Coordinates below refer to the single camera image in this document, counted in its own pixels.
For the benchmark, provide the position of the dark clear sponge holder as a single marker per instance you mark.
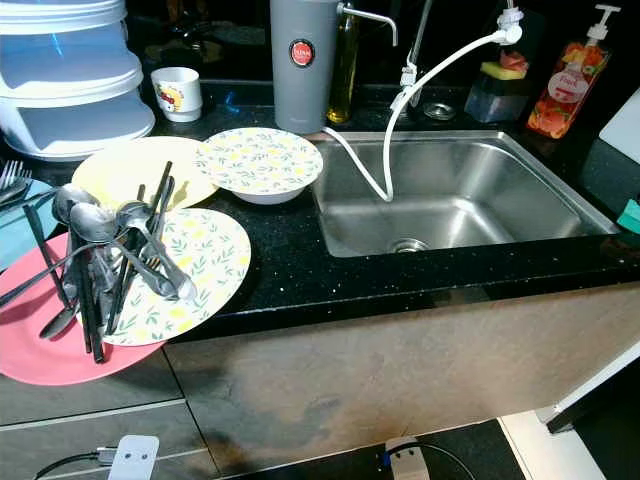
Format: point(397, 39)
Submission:
point(495, 100)

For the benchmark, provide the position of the silver spoon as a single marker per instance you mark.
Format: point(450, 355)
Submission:
point(57, 322)
point(135, 213)
point(93, 222)
point(72, 202)

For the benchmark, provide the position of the silver fork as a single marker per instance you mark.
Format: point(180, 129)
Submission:
point(10, 190)

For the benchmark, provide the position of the white cutting board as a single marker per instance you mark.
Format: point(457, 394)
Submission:
point(622, 125)

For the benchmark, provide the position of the pink plate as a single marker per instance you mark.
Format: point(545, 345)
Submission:
point(40, 350)

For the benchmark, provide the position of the metal sink drain strainer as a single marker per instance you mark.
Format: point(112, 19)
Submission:
point(409, 245)

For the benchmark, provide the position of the chrome sink faucet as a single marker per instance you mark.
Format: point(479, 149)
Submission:
point(418, 40)

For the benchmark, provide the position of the white cartoon print mug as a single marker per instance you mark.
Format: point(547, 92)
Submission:
point(180, 95)

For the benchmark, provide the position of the yellow plate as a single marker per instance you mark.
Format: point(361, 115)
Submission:
point(120, 170)

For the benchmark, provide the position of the stainless steel sink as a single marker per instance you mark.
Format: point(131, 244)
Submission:
point(470, 190)

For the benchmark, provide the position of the light blue plate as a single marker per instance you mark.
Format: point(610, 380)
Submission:
point(15, 235)

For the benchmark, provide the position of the white cabinet side panel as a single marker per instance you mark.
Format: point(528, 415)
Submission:
point(530, 450)

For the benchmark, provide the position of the round metal sink plug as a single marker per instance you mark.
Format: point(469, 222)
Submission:
point(440, 111)

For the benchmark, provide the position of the lemon print plate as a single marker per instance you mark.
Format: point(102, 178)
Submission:
point(210, 260)

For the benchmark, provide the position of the grey water filter canister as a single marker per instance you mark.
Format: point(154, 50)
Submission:
point(300, 100)

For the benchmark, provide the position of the white stacked food container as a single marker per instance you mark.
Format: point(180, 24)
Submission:
point(70, 90)

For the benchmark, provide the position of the orange dish soap pump bottle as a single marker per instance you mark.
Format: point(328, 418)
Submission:
point(565, 95)

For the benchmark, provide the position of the lemon print white bowl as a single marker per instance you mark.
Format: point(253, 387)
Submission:
point(260, 160)

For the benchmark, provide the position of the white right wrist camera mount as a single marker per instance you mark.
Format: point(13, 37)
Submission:
point(405, 462)

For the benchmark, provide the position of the beige stone cabinet panel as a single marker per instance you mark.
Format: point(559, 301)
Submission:
point(390, 360)

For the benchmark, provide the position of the yellow sponge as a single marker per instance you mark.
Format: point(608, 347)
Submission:
point(500, 70)

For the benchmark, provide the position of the olive oil bottle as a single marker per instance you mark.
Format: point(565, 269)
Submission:
point(345, 80)

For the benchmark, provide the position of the red scrubber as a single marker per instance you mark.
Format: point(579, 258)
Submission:
point(515, 60)

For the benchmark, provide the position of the grey drawer unit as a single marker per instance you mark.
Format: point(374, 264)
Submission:
point(80, 420)

